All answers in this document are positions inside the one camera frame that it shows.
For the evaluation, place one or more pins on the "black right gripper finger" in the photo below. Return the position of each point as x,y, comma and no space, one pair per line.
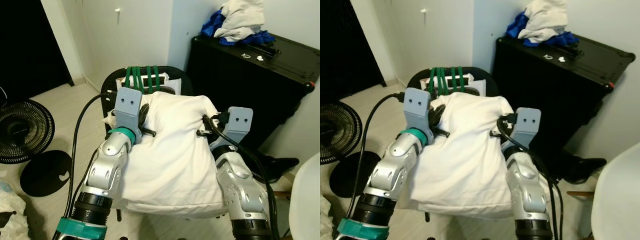
204,133
496,134

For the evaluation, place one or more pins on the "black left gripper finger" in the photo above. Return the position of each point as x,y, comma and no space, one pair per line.
149,132
441,132

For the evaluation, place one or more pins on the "plain white pillow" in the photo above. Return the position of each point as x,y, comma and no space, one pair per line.
170,160
465,160

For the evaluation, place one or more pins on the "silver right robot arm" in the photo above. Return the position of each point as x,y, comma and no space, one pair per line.
240,185
527,185

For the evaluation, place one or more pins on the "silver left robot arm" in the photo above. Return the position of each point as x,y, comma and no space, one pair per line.
105,170
395,170

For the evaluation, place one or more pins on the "black chair base leg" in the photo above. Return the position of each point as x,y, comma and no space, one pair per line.
280,165
585,167

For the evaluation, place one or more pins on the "white flat box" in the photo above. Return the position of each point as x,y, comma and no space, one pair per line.
170,81
475,82

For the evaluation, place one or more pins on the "large black equipment case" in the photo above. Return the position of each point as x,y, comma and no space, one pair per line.
240,85
545,85

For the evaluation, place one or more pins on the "white wardrobe door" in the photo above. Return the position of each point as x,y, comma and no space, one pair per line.
135,40
435,35

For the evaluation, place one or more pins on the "black floor fan head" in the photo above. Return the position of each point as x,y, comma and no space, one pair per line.
337,132
25,130

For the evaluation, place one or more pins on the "black round fan base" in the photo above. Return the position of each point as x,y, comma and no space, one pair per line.
350,175
45,175

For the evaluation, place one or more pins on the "blue crumpled cloth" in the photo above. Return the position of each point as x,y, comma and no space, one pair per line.
515,25
210,25

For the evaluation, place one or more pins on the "white crumpled cloth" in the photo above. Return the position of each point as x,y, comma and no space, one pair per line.
240,17
545,17

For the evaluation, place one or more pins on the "white plastic bag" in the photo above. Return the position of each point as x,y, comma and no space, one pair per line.
325,220
12,205

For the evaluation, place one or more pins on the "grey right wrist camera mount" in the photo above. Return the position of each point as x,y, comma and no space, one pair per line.
239,120
527,120

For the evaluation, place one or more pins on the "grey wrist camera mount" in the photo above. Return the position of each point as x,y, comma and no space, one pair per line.
127,102
239,120
527,120
417,102

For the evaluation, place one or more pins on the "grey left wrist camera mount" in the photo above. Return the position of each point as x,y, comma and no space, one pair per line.
127,102
417,102

